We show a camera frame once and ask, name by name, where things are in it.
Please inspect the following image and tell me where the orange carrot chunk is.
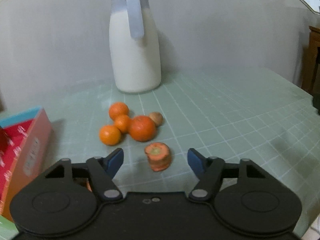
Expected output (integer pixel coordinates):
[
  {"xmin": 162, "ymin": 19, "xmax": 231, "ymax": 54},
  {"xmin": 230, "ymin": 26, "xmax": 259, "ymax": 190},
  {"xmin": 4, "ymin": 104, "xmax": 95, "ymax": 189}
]
[{"xmin": 144, "ymin": 142, "xmax": 172, "ymax": 172}]

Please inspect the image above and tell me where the white jug with grey lid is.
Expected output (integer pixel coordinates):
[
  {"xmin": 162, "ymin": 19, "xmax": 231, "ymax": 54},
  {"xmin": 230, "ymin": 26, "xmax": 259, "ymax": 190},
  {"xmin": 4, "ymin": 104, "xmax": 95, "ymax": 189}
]
[{"xmin": 109, "ymin": 0, "xmax": 162, "ymax": 93}]

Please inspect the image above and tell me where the small orange mandarin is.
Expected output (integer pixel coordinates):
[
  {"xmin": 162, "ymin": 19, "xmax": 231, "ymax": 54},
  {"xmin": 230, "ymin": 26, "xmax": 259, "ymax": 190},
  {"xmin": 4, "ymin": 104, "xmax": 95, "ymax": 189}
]
[
  {"xmin": 108, "ymin": 102, "xmax": 130, "ymax": 120},
  {"xmin": 99, "ymin": 125, "xmax": 122, "ymax": 146},
  {"xmin": 114, "ymin": 114, "xmax": 131, "ymax": 134}
]

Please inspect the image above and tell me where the red cardboard box tray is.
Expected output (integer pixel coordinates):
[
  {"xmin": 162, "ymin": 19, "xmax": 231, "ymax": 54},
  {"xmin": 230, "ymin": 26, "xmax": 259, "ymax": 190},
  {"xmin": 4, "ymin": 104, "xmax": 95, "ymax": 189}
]
[{"xmin": 1, "ymin": 106, "xmax": 52, "ymax": 221}]

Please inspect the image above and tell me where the brown walnut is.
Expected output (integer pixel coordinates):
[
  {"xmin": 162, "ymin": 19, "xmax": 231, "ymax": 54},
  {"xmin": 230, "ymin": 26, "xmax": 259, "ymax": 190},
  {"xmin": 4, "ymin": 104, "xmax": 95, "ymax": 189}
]
[{"xmin": 149, "ymin": 112, "xmax": 164, "ymax": 127}]

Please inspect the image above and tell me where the dark wooden furniture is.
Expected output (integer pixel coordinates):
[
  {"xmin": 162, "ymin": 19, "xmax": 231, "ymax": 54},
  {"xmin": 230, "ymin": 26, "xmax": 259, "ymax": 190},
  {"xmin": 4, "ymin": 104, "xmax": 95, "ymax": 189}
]
[{"xmin": 301, "ymin": 25, "xmax": 320, "ymax": 94}]

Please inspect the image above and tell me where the large orange mandarin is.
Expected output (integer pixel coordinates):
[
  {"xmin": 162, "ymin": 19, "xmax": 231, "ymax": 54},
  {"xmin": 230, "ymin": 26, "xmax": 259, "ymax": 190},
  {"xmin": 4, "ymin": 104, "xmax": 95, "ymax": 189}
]
[{"xmin": 129, "ymin": 115, "xmax": 157, "ymax": 142}]

